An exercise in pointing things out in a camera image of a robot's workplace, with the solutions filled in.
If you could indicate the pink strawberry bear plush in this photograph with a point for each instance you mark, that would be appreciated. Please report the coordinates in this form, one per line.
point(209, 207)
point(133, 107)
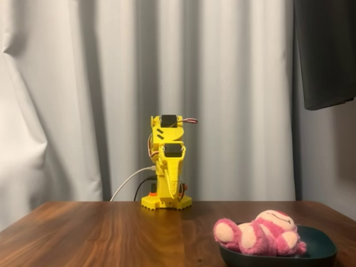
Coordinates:
point(258, 236)

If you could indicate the black and orange table clamp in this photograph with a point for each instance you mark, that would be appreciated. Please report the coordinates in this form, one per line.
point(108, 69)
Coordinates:
point(184, 187)
point(153, 190)

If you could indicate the black monitor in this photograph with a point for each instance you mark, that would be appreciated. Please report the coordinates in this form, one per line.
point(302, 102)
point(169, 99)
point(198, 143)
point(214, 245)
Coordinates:
point(325, 55)

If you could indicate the yellow gripper with servo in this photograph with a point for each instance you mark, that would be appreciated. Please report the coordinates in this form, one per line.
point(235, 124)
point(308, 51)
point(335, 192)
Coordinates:
point(174, 164)

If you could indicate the white curtain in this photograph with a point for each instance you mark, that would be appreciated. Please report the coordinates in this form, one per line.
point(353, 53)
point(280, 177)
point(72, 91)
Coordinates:
point(83, 97)

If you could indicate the dark green plate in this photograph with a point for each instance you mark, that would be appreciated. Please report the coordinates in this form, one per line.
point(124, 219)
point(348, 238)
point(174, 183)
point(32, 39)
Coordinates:
point(320, 250)

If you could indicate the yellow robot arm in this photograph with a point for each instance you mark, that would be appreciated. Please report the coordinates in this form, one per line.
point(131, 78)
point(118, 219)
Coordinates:
point(151, 204)

